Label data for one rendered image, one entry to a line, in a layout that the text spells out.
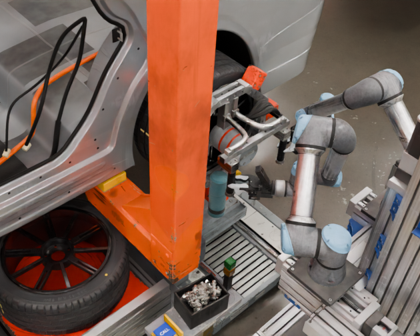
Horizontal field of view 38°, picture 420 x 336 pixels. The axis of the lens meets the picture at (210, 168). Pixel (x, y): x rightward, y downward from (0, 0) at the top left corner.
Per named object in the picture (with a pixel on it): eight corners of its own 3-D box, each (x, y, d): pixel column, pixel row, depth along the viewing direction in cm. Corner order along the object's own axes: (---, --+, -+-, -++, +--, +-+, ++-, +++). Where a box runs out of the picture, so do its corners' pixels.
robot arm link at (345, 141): (365, 115, 228) (339, 171, 272) (336, 112, 229) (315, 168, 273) (365, 143, 223) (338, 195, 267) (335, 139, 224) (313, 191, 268)
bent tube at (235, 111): (257, 102, 291) (259, 84, 284) (286, 122, 282) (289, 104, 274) (230, 117, 282) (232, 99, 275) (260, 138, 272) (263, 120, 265)
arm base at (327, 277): (353, 272, 242) (358, 257, 235) (329, 293, 234) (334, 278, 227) (323, 249, 249) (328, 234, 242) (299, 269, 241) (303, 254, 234)
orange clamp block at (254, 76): (247, 83, 289) (256, 67, 287) (259, 91, 286) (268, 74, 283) (239, 81, 284) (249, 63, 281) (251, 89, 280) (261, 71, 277)
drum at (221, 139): (227, 137, 302) (229, 115, 292) (257, 159, 291) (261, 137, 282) (206, 149, 295) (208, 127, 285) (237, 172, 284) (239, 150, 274)
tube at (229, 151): (227, 119, 281) (229, 101, 274) (257, 140, 271) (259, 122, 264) (199, 134, 272) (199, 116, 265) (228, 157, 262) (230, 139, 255)
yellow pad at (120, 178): (110, 164, 297) (110, 157, 294) (127, 179, 291) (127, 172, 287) (87, 177, 290) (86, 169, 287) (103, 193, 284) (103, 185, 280)
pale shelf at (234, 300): (216, 278, 284) (217, 275, 282) (241, 302, 275) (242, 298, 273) (143, 331, 262) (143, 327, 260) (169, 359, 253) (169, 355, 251)
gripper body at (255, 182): (247, 199, 275) (273, 201, 275) (249, 186, 269) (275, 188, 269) (247, 187, 280) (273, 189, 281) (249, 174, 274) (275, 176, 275)
